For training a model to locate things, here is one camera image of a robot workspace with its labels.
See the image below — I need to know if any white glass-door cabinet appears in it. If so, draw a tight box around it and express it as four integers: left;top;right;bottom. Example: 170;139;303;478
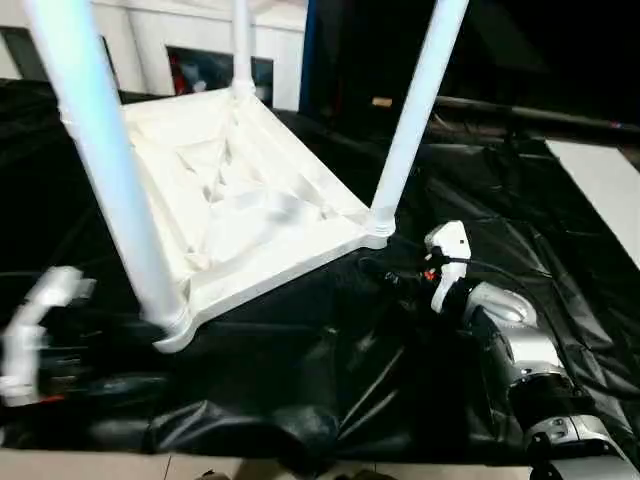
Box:
0;0;306;109

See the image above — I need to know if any long black pole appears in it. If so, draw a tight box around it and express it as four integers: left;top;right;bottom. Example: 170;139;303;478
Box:
434;95;640;132

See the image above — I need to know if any black table mat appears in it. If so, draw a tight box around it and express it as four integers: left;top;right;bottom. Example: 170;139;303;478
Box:
0;77;640;471

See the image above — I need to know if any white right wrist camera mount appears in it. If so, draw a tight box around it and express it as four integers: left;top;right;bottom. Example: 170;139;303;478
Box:
423;219;474;314

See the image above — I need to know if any white flat board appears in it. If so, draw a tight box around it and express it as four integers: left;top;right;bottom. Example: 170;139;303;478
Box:
544;138;640;271

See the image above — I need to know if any black fabric covered furniture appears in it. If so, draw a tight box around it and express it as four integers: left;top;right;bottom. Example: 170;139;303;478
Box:
299;0;640;121

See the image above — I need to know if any white plastic table top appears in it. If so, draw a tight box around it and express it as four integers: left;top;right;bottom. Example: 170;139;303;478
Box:
59;87;396;356

